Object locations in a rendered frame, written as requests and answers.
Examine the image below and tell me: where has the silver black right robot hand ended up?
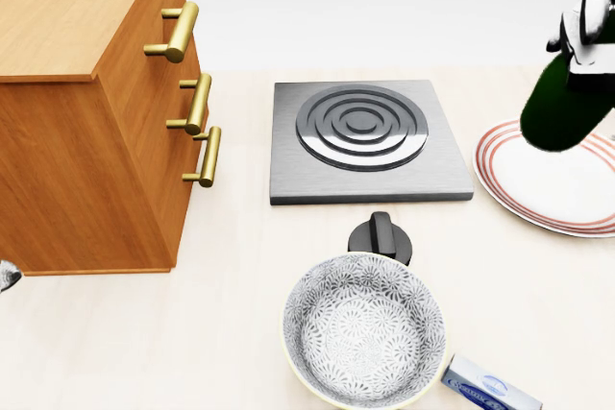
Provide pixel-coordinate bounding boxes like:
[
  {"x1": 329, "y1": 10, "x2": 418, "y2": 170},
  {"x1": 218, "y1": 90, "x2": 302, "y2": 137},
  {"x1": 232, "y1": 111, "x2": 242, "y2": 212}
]
[{"x1": 546, "y1": 0, "x2": 615, "y2": 90}]

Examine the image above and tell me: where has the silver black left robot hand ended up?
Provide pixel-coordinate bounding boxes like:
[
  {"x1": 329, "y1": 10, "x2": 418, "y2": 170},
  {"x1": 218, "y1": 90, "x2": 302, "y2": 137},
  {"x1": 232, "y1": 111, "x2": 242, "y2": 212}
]
[{"x1": 0, "y1": 259, "x2": 24, "y2": 294}]

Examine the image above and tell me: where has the dark green wine bottle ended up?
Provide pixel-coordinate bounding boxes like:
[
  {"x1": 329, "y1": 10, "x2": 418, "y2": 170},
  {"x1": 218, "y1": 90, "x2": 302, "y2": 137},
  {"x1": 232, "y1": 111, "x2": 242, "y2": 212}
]
[{"x1": 519, "y1": 12, "x2": 615, "y2": 154}]

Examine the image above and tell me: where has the wooden cabinet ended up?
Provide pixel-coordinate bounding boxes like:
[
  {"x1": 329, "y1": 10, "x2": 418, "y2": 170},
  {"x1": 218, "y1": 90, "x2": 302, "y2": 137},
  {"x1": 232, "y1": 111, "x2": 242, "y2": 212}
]
[{"x1": 0, "y1": 0, "x2": 211, "y2": 277}]

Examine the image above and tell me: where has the low wooden drawer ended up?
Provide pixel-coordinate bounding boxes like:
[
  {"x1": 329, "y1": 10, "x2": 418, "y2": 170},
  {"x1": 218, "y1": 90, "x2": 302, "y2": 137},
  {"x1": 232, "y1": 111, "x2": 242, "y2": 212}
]
[{"x1": 147, "y1": 111, "x2": 212, "y2": 271}]

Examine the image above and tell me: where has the white plate with red rings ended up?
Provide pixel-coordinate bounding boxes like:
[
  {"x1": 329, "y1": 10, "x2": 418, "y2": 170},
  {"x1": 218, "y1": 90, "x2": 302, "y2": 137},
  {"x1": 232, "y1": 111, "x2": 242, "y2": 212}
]
[{"x1": 472, "y1": 119, "x2": 615, "y2": 239}]

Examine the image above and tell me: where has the middle wooden drawer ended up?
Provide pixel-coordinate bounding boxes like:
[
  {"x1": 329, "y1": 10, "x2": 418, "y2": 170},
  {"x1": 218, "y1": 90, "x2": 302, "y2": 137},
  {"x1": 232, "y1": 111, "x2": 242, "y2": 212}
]
[{"x1": 121, "y1": 60, "x2": 210, "y2": 210}]

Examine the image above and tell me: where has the large wooden drawer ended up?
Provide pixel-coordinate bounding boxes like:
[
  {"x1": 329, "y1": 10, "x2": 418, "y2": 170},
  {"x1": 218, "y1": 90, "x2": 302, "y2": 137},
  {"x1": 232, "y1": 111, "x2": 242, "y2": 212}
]
[{"x1": 94, "y1": 0, "x2": 202, "y2": 143}]

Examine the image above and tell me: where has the flat dark stove plate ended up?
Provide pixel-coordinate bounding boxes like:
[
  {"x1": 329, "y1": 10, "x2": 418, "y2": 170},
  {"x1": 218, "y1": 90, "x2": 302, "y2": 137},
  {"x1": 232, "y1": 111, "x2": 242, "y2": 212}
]
[{"x1": 269, "y1": 79, "x2": 475, "y2": 206}]

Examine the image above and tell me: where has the round black knob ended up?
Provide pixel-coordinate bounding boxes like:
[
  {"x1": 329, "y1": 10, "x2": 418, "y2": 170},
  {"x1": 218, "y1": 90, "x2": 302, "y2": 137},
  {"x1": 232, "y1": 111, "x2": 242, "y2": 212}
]
[{"x1": 347, "y1": 210, "x2": 414, "y2": 268}]

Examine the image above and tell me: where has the patterned grey white bowl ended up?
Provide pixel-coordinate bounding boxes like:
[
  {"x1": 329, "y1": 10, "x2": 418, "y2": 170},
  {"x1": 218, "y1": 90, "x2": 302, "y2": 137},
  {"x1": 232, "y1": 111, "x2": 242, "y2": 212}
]
[{"x1": 280, "y1": 252, "x2": 448, "y2": 410}]

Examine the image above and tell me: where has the white blue printed box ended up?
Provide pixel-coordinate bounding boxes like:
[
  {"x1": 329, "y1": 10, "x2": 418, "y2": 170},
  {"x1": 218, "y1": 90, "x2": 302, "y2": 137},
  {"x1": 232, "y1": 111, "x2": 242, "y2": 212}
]
[{"x1": 440, "y1": 353, "x2": 545, "y2": 410}]

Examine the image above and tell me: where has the short brass drawer handle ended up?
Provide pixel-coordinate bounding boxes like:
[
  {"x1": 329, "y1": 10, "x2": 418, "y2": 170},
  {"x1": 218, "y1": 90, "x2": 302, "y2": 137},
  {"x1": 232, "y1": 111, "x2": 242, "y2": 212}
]
[{"x1": 182, "y1": 126, "x2": 223, "y2": 188}]

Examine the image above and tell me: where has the medium brass drawer handle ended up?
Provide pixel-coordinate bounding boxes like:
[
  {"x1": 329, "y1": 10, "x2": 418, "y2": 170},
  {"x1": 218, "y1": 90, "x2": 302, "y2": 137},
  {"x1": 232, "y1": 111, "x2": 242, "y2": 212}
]
[{"x1": 165, "y1": 72, "x2": 213, "y2": 136}]

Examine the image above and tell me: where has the long brass drawer handle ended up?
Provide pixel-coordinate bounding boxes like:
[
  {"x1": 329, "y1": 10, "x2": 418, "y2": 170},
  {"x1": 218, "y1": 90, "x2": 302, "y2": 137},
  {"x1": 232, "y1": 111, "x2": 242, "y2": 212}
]
[{"x1": 143, "y1": 0, "x2": 200, "y2": 64}]

